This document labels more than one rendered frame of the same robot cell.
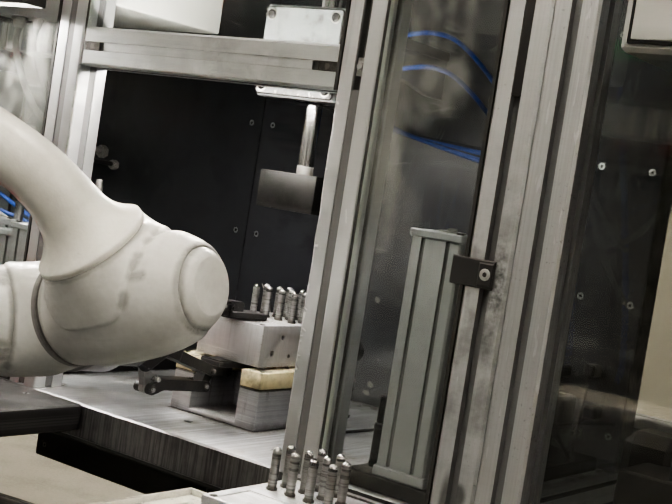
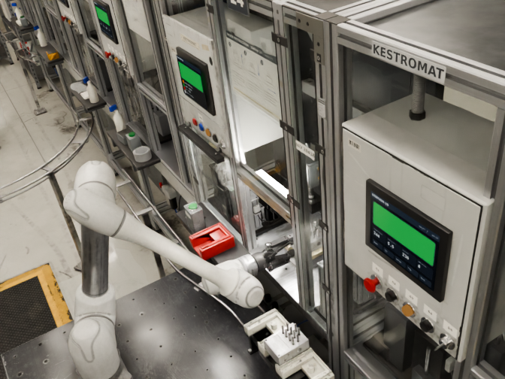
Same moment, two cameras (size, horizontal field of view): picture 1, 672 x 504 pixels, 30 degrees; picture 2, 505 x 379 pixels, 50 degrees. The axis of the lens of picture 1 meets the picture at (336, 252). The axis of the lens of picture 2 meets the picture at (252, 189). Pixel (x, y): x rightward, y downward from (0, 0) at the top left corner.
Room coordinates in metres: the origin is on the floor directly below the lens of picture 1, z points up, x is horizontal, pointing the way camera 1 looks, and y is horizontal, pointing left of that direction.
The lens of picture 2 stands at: (-0.06, -0.53, 2.44)
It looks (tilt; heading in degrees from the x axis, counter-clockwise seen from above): 35 degrees down; 28
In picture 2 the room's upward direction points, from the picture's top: 8 degrees counter-clockwise
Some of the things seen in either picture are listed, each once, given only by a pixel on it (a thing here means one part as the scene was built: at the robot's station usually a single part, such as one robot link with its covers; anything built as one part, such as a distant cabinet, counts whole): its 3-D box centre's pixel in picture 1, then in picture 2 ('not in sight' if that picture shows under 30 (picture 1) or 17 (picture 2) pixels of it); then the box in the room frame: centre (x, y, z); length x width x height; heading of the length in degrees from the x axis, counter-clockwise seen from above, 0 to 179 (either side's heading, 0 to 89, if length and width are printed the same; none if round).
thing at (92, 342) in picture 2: not in sight; (92, 345); (0.85, 0.72, 0.85); 0.18 x 0.16 x 0.22; 35
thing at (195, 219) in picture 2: not in sight; (196, 216); (1.54, 0.61, 0.97); 0.08 x 0.08 x 0.12; 54
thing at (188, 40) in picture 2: not in sight; (222, 76); (1.67, 0.45, 1.60); 0.42 x 0.29 x 0.46; 54
